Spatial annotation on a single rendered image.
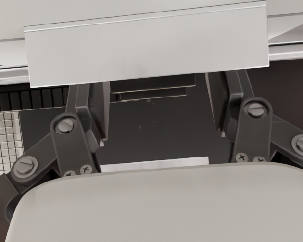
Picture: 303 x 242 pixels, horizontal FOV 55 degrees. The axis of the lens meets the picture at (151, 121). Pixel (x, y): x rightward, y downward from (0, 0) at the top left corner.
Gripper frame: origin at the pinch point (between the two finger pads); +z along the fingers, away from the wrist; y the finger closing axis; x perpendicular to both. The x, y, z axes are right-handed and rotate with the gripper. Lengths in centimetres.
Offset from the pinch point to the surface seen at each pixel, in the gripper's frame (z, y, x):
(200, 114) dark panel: 33, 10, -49
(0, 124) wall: 408, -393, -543
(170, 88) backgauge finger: 17.4, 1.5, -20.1
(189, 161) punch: 0.7, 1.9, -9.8
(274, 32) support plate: 3.5, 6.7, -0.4
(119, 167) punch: 0.6, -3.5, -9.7
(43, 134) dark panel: 31, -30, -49
